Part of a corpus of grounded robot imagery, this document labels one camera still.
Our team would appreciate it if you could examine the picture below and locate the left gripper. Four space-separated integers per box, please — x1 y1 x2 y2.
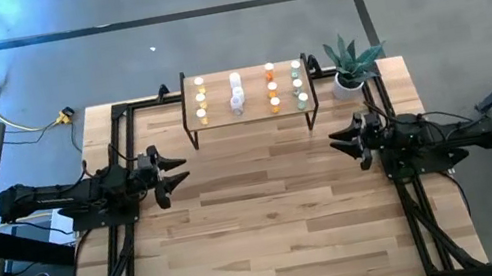
128 139 197 214

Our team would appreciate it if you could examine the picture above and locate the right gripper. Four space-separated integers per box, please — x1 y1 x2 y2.
325 106 397 177

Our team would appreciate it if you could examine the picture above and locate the clear bottle with white cap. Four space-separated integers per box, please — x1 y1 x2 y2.
229 93 245 113

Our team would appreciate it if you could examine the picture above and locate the snake plant in white pot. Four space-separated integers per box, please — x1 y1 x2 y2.
320 26 394 104

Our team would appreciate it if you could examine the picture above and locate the white paper sheet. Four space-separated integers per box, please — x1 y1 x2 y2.
48 209 76 239

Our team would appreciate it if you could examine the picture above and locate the black metal beam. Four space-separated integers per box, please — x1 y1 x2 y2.
0 217 79 276

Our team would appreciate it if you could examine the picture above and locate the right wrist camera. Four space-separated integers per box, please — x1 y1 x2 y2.
363 112 382 134

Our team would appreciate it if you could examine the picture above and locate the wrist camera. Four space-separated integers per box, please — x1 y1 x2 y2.
135 150 155 173
363 112 382 134

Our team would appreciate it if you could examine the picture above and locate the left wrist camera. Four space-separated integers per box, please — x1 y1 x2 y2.
135 150 155 173

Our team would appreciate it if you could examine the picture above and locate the wood shelf black metal frame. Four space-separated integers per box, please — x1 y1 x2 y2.
173 48 326 153

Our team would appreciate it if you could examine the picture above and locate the black frame bracket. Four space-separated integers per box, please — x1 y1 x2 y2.
304 50 324 79
153 82 173 105

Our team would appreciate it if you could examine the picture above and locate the yellow power cord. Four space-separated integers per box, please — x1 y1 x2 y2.
0 0 78 140

